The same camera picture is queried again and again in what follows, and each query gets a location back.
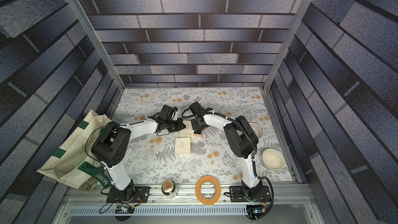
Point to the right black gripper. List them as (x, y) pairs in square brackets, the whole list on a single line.
[(199, 124)]

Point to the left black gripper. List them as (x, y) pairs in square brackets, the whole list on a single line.
[(180, 126)]

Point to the cream drawer jewelry box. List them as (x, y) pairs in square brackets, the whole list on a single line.
[(183, 146)]

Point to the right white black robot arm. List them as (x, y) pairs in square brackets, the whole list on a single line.
[(241, 138)]

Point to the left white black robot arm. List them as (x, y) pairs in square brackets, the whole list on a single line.
[(111, 145)]

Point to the floral table cloth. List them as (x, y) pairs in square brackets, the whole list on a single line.
[(151, 159)]

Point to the metal drink can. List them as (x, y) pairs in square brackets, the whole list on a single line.
[(169, 189)]

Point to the orange tape roll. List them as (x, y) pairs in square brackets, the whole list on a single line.
[(208, 190)]

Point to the plain cream ceramic bowl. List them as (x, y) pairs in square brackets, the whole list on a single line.
[(273, 159)]

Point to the cream green tote bag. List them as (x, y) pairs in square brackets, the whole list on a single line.
[(73, 164)]

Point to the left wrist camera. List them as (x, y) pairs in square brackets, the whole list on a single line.
[(168, 113)]

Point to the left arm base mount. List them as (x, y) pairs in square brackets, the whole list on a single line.
[(136, 194)]

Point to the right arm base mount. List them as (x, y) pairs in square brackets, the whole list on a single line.
[(244, 194)]

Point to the aluminium rail frame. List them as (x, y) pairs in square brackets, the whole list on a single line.
[(293, 204)]

